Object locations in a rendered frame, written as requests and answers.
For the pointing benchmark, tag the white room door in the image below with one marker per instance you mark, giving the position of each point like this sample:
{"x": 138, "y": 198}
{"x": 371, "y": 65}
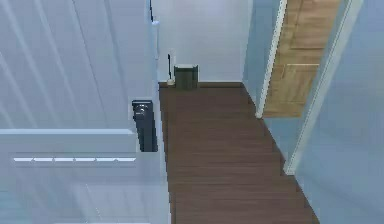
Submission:
{"x": 73, "y": 73}

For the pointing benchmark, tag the white toilet brush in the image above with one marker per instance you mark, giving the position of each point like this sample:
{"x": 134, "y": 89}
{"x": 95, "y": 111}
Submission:
{"x": 170, "y": 76}

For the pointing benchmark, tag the brown wooden door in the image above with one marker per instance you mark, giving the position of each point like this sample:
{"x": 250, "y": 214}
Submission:
{"x": 296, "y": 63}

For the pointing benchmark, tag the dark grey bin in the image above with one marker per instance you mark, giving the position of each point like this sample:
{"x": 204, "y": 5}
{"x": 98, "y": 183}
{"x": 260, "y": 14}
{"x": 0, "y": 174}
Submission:
{"x": 186, "y": 76}

